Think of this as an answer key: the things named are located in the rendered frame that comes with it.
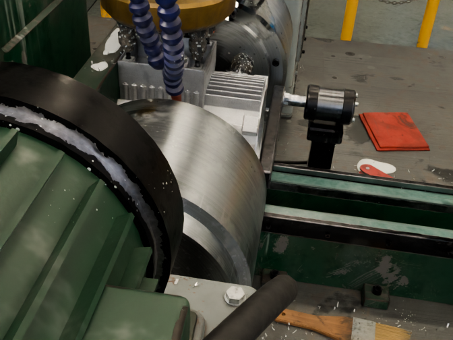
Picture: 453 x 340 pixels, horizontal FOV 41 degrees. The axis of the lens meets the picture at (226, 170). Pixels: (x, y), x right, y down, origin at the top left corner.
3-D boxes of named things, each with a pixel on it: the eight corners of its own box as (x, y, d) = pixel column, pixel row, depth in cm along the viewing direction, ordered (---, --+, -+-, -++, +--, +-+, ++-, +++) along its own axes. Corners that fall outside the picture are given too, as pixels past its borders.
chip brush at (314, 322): (271, 328, 90) (272, 324, 89) (277, 303, 94) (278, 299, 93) (412, 360, 86) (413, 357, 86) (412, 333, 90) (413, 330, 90)
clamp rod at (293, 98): (279, 106, 102) (280, 96, 101) (280, 100, 103) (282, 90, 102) (327, 112, 101) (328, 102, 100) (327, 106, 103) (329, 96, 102)
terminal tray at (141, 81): (118, 108, 86) (116, 61, 81) (139, 74, 94) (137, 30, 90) (202, 118, 84) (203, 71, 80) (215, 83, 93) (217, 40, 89)
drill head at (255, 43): (132, 146, 106) (126, 9, 91) (182, 49, 139) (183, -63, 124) (274, 165, 104) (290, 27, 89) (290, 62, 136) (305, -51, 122)
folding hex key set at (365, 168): (354, 175, 122) (356, 167, 121) (365, 168, 124) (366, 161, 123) (389, 195, 117) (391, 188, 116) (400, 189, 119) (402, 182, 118)
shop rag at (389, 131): (430, 151, 131) (431, 147, 130) (376, 151, 130) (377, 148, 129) (407, 115, 143) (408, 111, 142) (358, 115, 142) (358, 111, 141)
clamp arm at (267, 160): (268, 99, 105) (251, 187, 84) (270, 83, 103) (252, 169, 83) (288, 101, 104) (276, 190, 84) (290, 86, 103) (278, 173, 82)
